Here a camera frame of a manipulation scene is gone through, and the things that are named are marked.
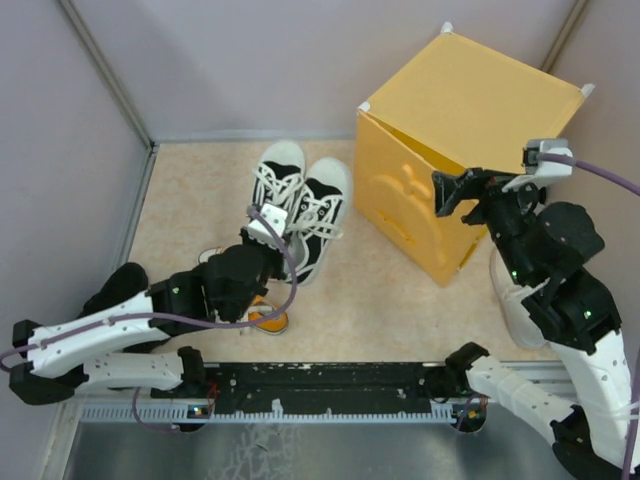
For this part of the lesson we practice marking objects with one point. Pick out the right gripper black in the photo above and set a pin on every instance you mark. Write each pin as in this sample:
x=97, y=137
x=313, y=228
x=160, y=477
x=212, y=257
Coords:
x=480, y=187

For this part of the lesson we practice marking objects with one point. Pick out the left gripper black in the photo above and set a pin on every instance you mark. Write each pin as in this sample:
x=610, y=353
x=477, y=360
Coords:
x=273, y=257

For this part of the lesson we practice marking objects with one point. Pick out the orange sneaker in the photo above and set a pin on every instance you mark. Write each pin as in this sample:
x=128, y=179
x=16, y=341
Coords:
x=259, y=317
x=204, y=256

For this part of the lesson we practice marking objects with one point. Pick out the yellow cabinet door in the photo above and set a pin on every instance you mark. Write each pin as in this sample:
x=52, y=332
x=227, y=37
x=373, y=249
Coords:
x=393, y=189

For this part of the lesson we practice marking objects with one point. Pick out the black white sneaker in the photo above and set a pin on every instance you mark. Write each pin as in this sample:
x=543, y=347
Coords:
x=319, y=213
x=279, y=178

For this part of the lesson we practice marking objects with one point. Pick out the yellow shoe cabinet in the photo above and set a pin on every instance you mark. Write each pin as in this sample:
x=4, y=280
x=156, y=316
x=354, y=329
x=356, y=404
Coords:
x=474, y=105

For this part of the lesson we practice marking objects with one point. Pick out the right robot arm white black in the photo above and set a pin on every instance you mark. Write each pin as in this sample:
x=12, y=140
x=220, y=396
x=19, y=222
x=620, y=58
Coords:
x=545, y=250

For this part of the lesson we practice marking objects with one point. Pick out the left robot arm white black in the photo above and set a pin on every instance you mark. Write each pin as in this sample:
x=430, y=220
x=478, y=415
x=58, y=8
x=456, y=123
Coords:
x=109, y=345

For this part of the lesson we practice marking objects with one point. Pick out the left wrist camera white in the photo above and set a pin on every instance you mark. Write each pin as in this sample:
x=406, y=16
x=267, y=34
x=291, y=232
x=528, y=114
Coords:
x=267, y=224

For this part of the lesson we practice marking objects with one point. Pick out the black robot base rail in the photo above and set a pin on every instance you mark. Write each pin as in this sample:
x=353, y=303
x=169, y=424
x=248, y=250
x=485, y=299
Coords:
x=318, y=388

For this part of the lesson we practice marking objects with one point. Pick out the grey cable duct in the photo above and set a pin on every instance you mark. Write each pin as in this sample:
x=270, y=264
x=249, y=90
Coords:
x=156, y=413

